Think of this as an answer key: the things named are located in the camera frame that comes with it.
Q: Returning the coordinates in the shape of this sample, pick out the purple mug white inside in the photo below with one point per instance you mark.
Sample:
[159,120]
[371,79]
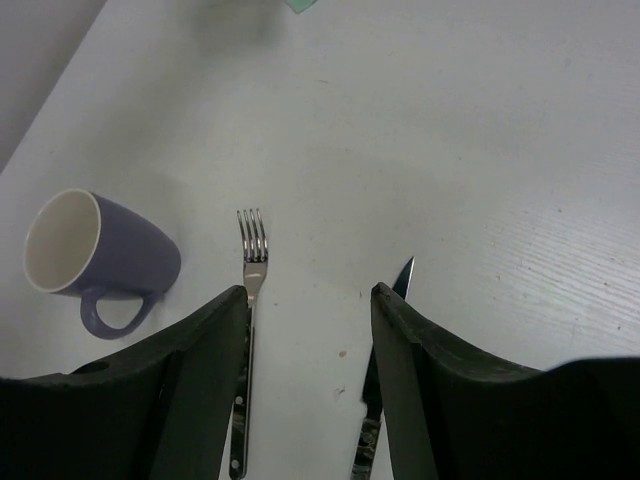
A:
[86,246]

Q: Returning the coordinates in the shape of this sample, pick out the green cartoon print cloth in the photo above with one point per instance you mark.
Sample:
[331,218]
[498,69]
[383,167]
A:
[299,6]

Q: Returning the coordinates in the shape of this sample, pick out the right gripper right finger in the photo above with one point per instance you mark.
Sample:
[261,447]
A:
[455,411]

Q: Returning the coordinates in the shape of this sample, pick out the steel fork patterned handle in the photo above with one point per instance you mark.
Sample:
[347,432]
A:
[255,264]

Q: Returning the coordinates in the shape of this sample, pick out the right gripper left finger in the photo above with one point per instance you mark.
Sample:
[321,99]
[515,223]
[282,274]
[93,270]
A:
[158,409]

